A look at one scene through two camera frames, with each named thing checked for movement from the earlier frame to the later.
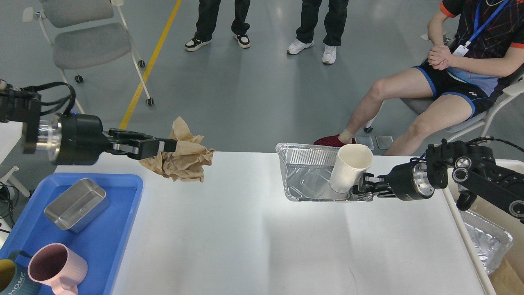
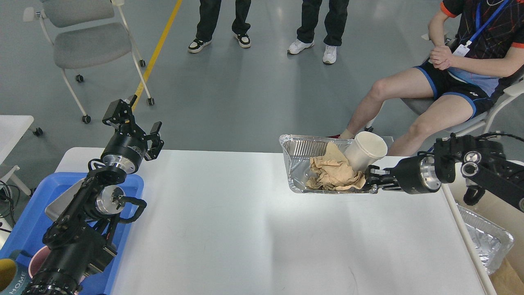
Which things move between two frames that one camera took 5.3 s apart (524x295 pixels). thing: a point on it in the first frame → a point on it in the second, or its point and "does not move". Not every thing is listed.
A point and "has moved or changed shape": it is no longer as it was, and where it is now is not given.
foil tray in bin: [491, 241] does not move
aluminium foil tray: [306, 171] has moved or changed shape
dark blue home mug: [14, 278] does not move
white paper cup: [352, 159] → [366, 148]
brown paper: [187, 163] → [332, 171]
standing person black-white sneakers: [206, 18] does not move
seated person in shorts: [476, 47] does not move
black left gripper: [78, 139] → [124, 151]
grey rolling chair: [87, 33] does not move
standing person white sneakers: [335, 22] does not move
